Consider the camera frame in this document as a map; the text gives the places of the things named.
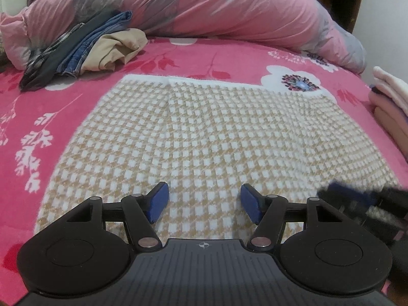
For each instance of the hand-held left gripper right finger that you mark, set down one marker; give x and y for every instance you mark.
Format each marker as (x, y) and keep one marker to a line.
(251, 204)

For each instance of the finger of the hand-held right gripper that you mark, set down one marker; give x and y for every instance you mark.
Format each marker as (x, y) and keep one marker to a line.
(347, 196)

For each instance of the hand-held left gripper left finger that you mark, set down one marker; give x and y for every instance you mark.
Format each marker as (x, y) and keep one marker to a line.
(157, 202)

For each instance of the beige white checkered coat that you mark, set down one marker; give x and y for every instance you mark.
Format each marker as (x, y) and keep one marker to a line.
(207, 134)

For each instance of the beige folded garment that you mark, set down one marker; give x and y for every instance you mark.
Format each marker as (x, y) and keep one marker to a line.
(393, 127)

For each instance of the pink folded garment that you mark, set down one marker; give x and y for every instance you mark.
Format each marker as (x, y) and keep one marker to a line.
(385, 103)

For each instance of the white folded garment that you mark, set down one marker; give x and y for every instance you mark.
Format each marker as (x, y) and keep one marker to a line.
(393, 83)

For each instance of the pink floral bed blanket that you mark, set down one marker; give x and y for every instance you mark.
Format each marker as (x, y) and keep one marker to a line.
(47, 102)

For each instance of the blue jeans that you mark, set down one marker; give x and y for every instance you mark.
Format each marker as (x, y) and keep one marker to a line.
(95, 41)

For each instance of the plaid garment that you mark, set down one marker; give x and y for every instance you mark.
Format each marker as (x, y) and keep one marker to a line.
(47, 51)

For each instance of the pink grey quilt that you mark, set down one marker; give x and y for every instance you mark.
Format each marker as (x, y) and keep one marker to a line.
(207, 6)

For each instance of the pink white headboard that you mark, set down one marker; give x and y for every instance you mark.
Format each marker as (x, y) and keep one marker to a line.
(9, 3)

